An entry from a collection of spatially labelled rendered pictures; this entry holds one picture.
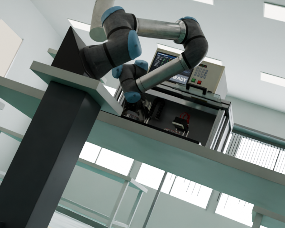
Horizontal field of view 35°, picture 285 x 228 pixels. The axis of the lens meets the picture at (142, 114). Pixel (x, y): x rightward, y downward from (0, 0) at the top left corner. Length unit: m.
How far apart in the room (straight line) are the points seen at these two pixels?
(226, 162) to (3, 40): 6.96
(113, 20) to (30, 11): 7.16
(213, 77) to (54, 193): 1.23
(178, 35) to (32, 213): 1.05
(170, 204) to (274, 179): 6.89
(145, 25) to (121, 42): 0.21
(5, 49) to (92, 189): 3.26
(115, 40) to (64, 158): 0.54
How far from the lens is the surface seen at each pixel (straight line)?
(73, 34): 1.89
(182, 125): 2.45
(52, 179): 1.81
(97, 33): 3.72
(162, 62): 2.72
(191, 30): 2.20
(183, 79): 2.65
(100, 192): 9.27
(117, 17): 1.98
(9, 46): 8.82
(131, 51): 1.89
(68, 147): 1.83
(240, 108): 9.20
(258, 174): 2.07
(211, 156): 2.09
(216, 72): 2.65
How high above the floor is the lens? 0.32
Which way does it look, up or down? 13 degrees up
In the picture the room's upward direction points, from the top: 23 degrees clockwise
